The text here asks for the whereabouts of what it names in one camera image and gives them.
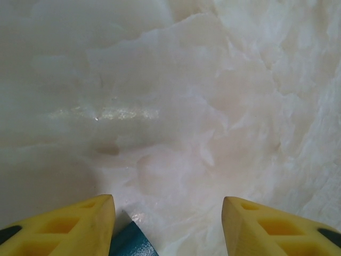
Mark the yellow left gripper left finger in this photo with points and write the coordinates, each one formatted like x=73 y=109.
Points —
x=53 y=234

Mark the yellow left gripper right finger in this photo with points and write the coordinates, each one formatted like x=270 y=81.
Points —
x=279 y=234

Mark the small teal padlock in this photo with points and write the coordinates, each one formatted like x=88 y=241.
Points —
x=133 y=242

